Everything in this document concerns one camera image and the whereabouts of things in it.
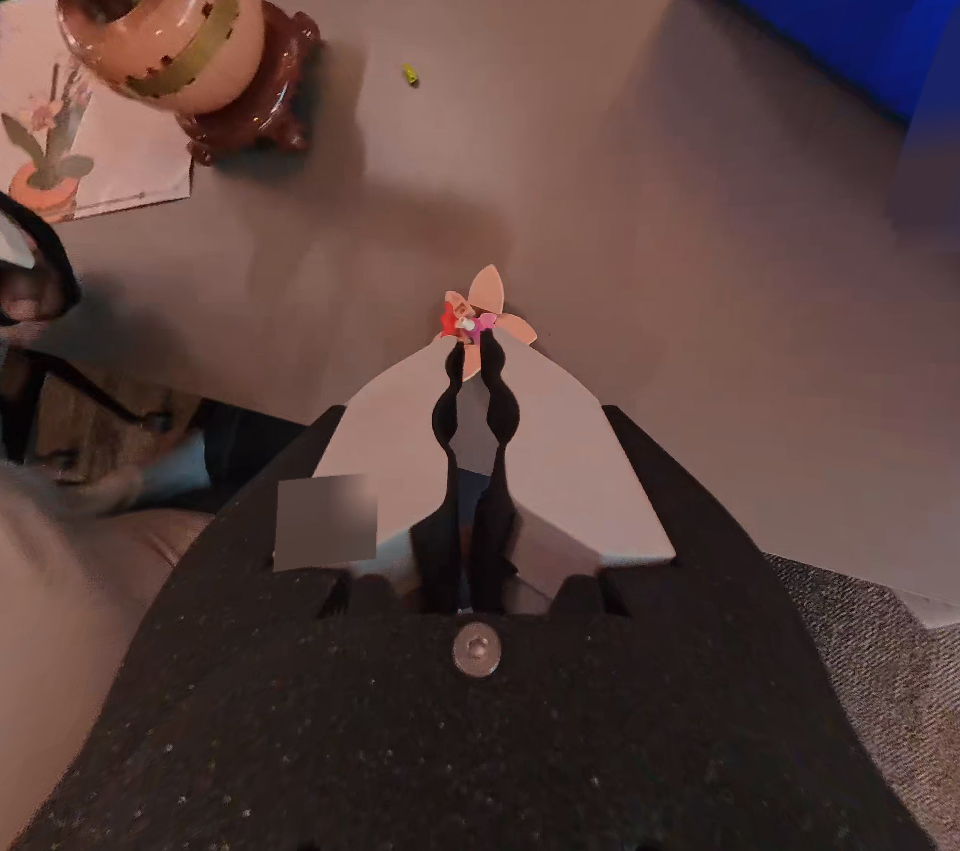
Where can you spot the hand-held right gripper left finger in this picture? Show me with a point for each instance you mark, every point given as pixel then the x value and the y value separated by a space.
pixel 390 431

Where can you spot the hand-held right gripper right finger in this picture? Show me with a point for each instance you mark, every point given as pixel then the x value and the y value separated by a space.
pixel 570 476

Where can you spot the cream pink toy brick flower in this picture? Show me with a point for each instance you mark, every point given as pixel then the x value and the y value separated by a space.
pixel 487 288

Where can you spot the toy brick orchid plant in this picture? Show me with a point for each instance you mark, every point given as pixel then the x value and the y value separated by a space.
pixel 187 33

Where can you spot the person's left hand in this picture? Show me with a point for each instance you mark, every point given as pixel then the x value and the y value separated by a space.
pixel 19 302

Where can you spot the black chair base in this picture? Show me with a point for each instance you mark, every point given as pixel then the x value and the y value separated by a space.
pixel 75 386

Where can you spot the orchid instruction booklet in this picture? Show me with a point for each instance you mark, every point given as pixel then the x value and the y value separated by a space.
pixel 135 153

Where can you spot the person's leg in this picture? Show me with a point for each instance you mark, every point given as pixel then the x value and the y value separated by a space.
pixel 90 603

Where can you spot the small yellow-green brick piece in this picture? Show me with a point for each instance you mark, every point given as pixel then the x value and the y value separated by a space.
pixel 410 75

